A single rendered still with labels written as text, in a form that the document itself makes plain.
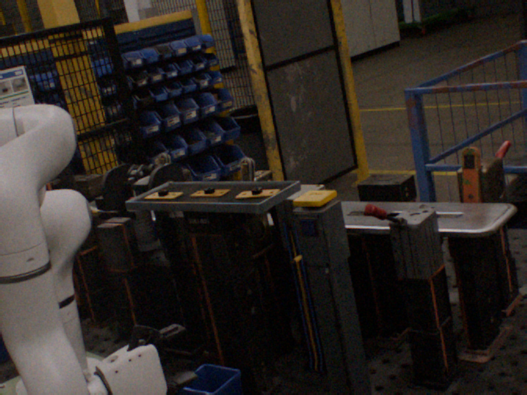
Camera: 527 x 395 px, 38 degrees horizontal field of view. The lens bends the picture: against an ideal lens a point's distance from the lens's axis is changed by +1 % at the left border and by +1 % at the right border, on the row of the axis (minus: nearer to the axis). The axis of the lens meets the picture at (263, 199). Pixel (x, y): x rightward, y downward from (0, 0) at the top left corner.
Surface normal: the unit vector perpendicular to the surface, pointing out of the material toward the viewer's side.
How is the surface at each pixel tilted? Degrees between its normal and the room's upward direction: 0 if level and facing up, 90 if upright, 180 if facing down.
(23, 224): 95
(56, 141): 93
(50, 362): 48
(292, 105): 90
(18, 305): 94
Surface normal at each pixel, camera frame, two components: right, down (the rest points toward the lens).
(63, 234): 0.18, 0.30
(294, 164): 0.73, 0.06
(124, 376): 0.51, 0.00
